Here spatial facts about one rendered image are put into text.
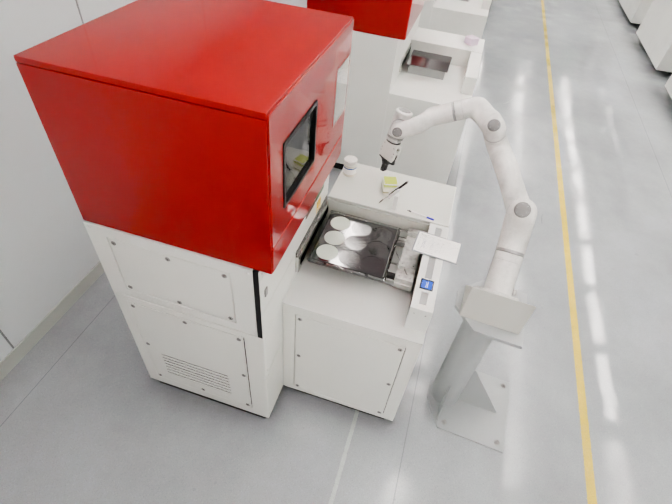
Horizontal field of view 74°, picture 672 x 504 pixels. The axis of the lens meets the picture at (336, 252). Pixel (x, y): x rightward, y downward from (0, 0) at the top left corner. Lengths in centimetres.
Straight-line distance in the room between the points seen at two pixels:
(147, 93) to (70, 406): 196
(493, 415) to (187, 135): 221
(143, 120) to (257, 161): 34
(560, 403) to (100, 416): 257
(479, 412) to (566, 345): 85
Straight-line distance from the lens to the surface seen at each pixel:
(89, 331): 311
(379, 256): 207
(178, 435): 262
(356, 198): 227
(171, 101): 128
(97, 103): 145
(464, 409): 276
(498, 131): 209
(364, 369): 217
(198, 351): 218
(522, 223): 199
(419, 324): 190
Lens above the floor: 236
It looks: 45 degrees down
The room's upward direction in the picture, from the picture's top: 6 degrees clockwise
